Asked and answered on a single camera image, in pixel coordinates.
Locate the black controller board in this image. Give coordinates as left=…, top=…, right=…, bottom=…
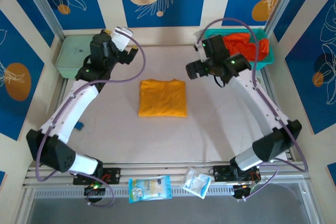
left=232, top=182, right=255, bottom=200
left=83, top=183, right=107, bottom=196

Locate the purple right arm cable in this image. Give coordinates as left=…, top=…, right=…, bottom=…
left=201, top=18, right=309, bottom=202

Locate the blue yellow snack packet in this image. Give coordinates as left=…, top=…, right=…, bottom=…
left=128, top=175, right=173, bottom=204

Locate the yellow t-shirt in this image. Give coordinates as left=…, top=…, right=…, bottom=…
left=138, top=78, right=187, bottom=118

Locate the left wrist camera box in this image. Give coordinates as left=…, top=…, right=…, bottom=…
left=111, top=26, right=134, bottom=51

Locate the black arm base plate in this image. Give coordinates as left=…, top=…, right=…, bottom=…
left=212, top=165, right=260, bottom=183
left=72, top=167, right=121, bottom=185

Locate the white blue plastic packet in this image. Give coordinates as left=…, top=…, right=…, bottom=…
left=182, top=167, right=212, bottom=199

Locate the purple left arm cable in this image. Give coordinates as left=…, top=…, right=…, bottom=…
left=35, top=28, right=146, bottom=207

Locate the aluminium front rail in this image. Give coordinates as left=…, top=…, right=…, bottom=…
left=22, top=160, right=309, bottom=190

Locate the pale green lidded container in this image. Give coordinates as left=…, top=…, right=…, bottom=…
left=55, top=35, right=93, bottom=79

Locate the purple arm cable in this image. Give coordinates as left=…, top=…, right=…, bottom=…
left=201, top=18, right=309, bottom=202
left=35, top=28, right=146, bottom=207

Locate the perforated metal strip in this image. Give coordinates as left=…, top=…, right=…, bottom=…
left=33, top=187, right=236, bottom=199

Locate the teal plastic basket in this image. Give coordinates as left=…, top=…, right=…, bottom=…
left=204, top=28, right=276, bottom=72

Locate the orange t-shirt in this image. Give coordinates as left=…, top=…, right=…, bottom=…
left=222, top=33, right=270, bottom=62

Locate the aluminium frame post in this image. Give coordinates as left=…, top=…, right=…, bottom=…
left=263, top=0, right=302, bottom=36
left=18, top=0, right=66, bottom=40

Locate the small green circuit board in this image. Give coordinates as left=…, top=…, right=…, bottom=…
left=249, top=173, right=262, bottom=190

